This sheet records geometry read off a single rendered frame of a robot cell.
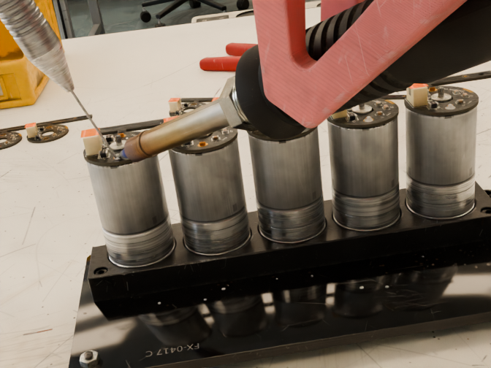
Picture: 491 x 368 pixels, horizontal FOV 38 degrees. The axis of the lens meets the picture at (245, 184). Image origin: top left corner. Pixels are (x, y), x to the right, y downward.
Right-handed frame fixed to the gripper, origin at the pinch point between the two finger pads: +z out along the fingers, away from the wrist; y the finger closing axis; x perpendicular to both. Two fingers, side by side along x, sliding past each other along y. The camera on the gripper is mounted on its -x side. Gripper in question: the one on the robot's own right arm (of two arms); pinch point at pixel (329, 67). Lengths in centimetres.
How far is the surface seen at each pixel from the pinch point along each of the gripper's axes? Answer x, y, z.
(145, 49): -25.2, -24.1, 24.4
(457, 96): 1.2, -8.9, 3.9
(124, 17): -223, -243, 209
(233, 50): -17.7, -24.9, 20.0
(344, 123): -0.9, -5.3, 5.0
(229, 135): -3.6, -2.9, 6.4
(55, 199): -12.3, -3.9, 17.9
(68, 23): -154, -137, 137
